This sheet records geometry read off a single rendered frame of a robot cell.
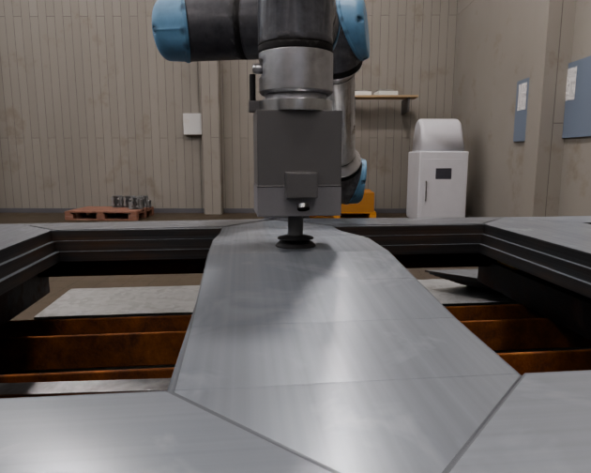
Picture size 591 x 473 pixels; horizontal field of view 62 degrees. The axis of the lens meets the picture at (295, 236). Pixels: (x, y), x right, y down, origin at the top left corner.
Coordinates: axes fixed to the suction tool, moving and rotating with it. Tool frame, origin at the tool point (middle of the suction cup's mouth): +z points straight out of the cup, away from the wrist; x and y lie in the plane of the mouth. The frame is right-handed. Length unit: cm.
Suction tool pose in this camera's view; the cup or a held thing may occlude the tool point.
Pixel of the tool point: (295, 256)
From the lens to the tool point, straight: 52.4
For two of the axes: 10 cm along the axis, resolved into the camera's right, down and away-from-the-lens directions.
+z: 0.0, 9.9, 1.6
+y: 9.9, -0.2, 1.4
